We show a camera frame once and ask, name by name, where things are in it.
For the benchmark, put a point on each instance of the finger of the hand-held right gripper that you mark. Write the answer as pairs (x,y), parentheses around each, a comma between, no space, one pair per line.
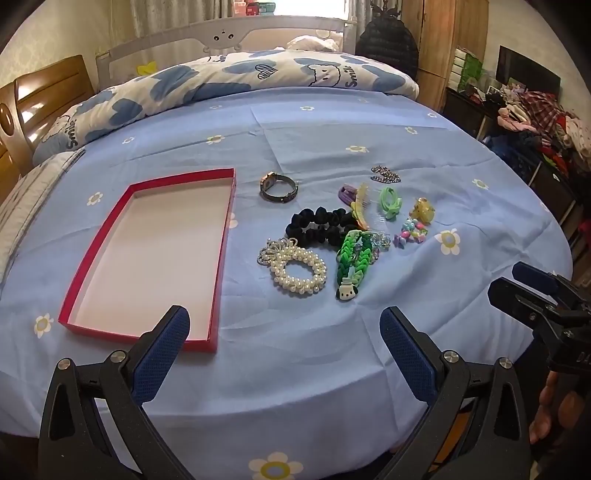
(531,273)
(512,297)

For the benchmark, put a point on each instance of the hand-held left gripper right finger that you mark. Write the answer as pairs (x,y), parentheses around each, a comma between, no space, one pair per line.
(406,355)

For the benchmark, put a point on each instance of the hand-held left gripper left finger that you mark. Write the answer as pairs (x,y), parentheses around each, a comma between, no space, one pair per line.
(159,355)

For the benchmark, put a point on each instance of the red shallow cardboard box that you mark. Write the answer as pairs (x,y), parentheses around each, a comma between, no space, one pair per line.
(152,258)

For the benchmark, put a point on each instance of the yellow hair claw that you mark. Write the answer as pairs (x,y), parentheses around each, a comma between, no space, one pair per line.
(422,212)

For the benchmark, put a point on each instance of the clear hair comb with flowers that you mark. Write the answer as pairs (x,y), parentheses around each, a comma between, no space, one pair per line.
(358,214)

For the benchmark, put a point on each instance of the black fabric scrunchie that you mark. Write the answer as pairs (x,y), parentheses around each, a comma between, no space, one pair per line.
(304,221)

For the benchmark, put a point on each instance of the person's right hand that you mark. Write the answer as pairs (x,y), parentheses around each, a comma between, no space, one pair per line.
(549,392)

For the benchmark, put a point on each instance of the pile of clothes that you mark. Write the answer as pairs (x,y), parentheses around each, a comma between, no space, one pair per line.
(554,120)

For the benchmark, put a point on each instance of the dark low cabinet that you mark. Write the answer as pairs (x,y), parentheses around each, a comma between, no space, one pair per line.
(466,115)

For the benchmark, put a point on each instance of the purple hair clip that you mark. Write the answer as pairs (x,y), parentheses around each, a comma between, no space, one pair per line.
(347,191)

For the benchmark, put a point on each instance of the black television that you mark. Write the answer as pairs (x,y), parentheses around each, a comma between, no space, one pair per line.
(526,69)

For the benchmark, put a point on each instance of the blue flowered bed sheet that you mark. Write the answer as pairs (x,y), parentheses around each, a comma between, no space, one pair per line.
(323,129)

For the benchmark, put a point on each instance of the wooden wardrobe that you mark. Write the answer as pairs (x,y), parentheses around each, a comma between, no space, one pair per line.
(443,46)

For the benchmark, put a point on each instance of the black padded jacket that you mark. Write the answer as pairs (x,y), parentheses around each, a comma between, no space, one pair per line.
(388,46)

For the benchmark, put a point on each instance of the white quilt with blue hearts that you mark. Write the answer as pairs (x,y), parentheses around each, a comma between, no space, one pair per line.
(184,83)

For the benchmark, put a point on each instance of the brown wooden headboard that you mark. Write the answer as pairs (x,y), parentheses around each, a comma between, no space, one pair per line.
(41,101)

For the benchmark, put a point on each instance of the grey bed guard rail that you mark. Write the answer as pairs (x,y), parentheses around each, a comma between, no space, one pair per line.
(184,46)

